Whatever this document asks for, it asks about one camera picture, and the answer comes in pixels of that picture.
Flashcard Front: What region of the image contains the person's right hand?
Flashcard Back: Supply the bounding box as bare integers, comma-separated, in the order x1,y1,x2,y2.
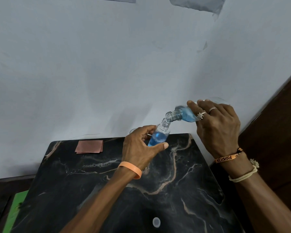
187,99,241,159

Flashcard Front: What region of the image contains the person's left hand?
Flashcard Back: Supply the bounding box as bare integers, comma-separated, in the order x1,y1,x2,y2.
121,125,169,172

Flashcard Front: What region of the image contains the small clear plastic bottle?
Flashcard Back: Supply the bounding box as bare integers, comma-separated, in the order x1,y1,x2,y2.
147,117,172,147

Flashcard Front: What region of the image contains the large clear plastic bottle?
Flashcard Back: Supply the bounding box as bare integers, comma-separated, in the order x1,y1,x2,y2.
166,97,231,123

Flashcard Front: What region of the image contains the person's right forearm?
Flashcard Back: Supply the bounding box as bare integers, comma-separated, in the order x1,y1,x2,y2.
215,153,291,233

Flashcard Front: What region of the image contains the person's left forearm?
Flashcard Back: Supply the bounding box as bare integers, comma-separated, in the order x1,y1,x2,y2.
60,167,141,233

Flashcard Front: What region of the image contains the plain orange rubber wristband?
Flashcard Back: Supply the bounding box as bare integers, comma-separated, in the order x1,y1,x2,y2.
118,161,143,179

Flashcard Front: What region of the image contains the orange printed fabric wristband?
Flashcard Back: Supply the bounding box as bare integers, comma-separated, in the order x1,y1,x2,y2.
214,148,243,164

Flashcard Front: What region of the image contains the dark brown wooden door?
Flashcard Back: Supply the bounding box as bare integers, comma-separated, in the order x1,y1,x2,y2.
210,65,291,233

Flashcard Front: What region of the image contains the green flat object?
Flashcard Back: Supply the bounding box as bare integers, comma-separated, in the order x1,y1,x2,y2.
2,190,30,233

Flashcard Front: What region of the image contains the dark wooden furniture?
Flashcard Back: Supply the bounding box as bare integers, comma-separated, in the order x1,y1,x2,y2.
0,175,37,233

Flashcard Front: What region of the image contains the cream thread bracelet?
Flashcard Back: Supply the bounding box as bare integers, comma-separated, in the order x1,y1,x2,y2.
228,159,260,183

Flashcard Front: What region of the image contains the large grey wall paper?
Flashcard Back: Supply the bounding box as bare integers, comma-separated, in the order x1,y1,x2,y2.
168,0,227,15

